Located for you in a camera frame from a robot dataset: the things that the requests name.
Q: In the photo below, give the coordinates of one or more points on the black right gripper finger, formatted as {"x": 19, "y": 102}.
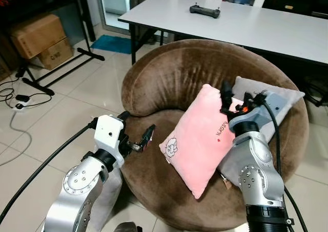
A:
{"x": 226, "y": 95}

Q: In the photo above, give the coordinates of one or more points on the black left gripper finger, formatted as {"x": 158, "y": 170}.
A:
{"x": 148, "y": 135}
{"x": 124, "y": 116}

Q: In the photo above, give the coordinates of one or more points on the pink pillow with sheep print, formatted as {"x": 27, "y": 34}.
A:
{"x": 200, "y": 134}

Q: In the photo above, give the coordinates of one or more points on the grey pillow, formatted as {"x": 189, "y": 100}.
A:
{"x": 289, "y": 101}
{"x": 110, "y": 196}

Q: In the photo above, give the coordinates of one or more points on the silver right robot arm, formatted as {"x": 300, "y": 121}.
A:
{"x": 256, "y": 165}

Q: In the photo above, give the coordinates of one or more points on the brown round plush sofa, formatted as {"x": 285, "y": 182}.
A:
{"x": 169, "y": 73}

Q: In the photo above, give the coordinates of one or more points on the blue floor mat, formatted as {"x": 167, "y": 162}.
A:
{"x": 110, "y": 44}

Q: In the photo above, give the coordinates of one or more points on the white table with black legs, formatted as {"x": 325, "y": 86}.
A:
{"x": 230, "y": 27}

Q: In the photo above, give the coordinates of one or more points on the grey robot leg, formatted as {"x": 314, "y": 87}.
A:
{"x": 128, "y": 228}

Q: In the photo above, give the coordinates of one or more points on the black remote controller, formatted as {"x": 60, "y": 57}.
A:
{"x": 205, "y": 11}

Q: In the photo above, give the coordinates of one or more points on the small printed cardboard box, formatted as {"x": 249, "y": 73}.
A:
{"x": 57, "y": 55}

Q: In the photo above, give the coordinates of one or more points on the white power strip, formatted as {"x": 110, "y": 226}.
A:
{"x": 20, "y": 105}

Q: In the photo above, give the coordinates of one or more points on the glass door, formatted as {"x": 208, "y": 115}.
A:
{"x": 114, "y": 1}

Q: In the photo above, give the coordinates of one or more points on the large plain cardboard box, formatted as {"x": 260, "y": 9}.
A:
{"x": 38, "y": 35}

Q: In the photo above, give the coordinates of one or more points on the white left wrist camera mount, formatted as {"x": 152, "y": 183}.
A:
{"x": 108, "y": 134}

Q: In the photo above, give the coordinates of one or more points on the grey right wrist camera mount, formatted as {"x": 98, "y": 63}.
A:
{"x": 274, "y": 106}

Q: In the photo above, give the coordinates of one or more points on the black metal rack frame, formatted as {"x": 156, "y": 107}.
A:
{"x": 38, "y": 87}

